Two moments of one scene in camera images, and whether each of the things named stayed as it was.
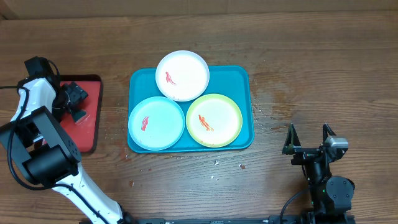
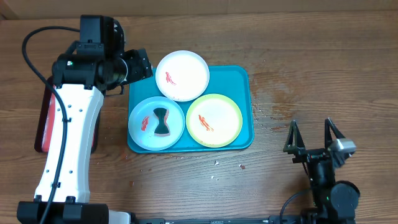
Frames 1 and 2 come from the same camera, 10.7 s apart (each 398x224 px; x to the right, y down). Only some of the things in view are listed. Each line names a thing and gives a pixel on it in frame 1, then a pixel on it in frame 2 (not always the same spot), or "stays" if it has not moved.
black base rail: (306, 218) stays
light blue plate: (157, 123) stays
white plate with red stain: (182, 76) stays
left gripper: (74, 92) -> (143, 66)
